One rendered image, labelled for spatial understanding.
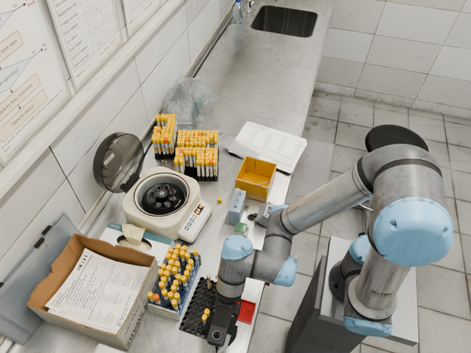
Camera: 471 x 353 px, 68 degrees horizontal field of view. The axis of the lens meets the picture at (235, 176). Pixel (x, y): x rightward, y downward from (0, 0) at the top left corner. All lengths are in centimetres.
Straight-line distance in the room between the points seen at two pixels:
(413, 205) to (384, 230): 6
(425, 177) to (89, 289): 98
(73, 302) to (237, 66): 148
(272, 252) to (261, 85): 123
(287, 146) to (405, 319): 81
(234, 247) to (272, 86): 125
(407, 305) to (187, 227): 76
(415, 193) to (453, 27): 271
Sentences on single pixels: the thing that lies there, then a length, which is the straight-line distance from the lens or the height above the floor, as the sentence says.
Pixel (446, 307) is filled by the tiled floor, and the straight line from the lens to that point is 247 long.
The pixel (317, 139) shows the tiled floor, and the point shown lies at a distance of 299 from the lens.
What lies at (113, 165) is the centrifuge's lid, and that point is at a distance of 135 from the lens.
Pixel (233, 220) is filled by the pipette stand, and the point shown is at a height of 92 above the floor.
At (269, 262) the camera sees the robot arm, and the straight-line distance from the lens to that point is 89.
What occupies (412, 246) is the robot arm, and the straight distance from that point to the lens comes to 64.
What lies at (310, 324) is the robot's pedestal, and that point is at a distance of 136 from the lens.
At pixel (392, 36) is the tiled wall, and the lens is 326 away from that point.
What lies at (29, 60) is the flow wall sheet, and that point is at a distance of 102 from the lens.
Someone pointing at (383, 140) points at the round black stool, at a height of 65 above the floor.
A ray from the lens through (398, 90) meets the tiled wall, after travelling 352.
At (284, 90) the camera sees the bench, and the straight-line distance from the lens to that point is 195.
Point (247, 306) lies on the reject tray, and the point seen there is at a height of 88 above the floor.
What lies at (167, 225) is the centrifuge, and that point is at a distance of 121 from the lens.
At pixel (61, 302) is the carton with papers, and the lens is 123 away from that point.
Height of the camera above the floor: 200
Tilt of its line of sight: 50 degrees down
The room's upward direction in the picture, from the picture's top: 2 degrees clockwise
